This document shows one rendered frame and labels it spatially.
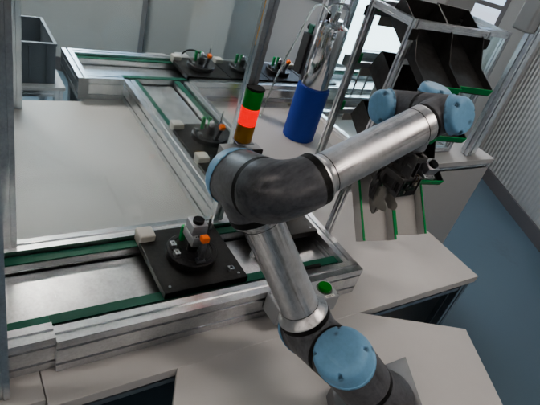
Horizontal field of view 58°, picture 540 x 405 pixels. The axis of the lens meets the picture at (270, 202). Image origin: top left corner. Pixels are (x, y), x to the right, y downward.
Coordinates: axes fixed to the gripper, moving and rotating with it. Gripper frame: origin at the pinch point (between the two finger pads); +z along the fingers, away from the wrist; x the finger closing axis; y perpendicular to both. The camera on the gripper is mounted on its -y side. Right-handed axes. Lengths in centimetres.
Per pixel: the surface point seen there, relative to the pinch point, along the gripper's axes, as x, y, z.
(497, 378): 145, 17, 123
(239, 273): -29.0, -9.6, 26.2
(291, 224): -0.9, -25.7, 26.2
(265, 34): -24, -34, -31
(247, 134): -24.6, -29.4, -5.8
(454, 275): 59, 3, 37
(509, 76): 159, -72, -12
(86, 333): -71, -3, 27
